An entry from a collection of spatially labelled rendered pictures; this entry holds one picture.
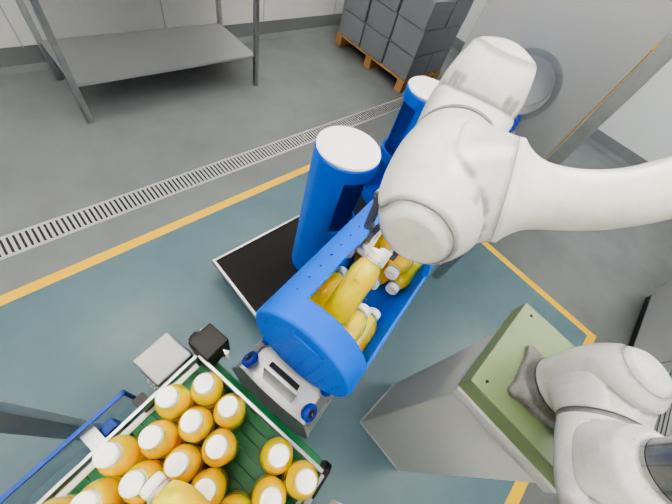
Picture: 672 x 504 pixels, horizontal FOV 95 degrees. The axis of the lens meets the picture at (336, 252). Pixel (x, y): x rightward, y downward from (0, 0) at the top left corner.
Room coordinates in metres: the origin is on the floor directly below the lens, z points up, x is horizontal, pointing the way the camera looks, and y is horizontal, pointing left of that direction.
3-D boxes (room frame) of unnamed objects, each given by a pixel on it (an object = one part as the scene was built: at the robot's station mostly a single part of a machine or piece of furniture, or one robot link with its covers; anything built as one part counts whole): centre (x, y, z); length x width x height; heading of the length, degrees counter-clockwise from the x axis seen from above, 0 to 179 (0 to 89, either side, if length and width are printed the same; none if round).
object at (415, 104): (1.86, -0.15, 0.59); 0.28 x 0.28 x 0.88
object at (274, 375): (0.16, 0.00, 0.99); 0.10 x 0.02 x 0.12; 72
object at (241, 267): (1.34, 0.07, 0.08); 1.50 x 0.52 x 0.15; 151
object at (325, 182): (1.09, 0.12, 0.59); 0.28 x 0.28 x 0.88
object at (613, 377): (0.37, -0.67, 1.23); 0.18 x 0.16 x 0.22; 172
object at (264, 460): (0.02, -0.05, 0.99); 0.07 x 0.07 x 0.19
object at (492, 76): (0.41, -0.09, 1.64); 0.13 x 0.11 x 0.16; 173
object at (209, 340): (0.18, 0.21, 0.95); 0.10 x 0.07 x 0.10; 72
